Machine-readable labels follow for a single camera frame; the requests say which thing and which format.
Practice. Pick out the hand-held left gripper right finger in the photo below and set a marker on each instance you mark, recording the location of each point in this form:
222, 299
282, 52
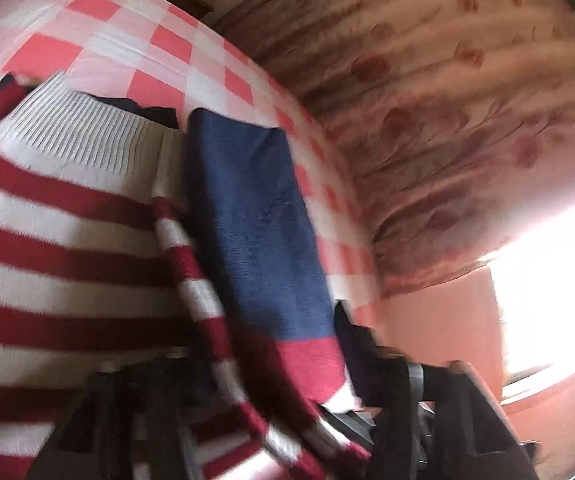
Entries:
392, 385

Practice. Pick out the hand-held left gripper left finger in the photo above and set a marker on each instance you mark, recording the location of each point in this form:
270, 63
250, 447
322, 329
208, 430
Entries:
167, 390

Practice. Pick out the red white navy striped sweater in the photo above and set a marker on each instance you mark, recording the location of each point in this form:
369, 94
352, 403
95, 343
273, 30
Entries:
67, 240

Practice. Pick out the pink floral curtain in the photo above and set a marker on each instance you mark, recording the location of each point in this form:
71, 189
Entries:
417, 110

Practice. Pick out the pink white checked bed sheet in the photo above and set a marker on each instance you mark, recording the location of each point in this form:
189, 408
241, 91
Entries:
132, 45

